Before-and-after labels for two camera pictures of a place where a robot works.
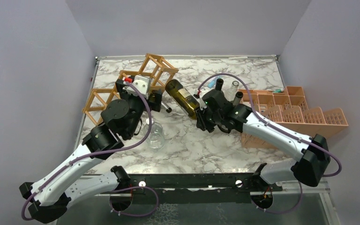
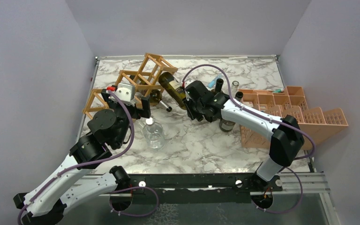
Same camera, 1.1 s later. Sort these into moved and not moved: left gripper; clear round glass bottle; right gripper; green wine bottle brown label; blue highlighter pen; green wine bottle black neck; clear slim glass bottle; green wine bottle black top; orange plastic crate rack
Moved: left gripper; green wine bottle black neck; green wine bottle brown label; right gripper
Not moved: green wine bottle black top; clear round glass bottle; blue highlighter pen; clear slim glass bottle; orange plastic crate rack
